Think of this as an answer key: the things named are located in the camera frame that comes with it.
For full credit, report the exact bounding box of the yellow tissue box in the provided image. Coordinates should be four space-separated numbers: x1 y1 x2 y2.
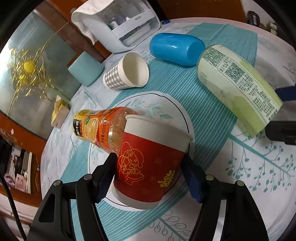
51 95 70 128

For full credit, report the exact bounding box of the white countertop appliance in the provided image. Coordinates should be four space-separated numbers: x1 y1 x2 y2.
82 1 161 53

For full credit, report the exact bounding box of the teal ceramic canister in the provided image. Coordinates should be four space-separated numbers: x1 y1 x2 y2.
68 52 104 87

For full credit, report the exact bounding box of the white cloth on appliance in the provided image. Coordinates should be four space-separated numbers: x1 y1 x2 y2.
71 0 113 45

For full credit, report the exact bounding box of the green labelled bottle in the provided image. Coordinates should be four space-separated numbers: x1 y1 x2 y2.
197 45 283 137

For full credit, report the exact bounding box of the red paper cup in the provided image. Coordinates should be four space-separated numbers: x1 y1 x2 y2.
112 114 193 209

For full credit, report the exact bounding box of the frosted glass door gold ornament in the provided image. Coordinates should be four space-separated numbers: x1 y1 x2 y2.
1 10 80 139

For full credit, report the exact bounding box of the orange juice bottle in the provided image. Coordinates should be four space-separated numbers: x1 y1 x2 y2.
73 107 138 154

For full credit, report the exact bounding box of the grey checkered paper cup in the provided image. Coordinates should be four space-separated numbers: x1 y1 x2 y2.
102 52 149 90

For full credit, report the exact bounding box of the blue plastic cup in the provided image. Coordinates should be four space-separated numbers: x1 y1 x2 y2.
149 33 206 67

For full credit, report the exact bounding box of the small blue cap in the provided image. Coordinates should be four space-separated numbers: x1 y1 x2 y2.
162 20 170 25

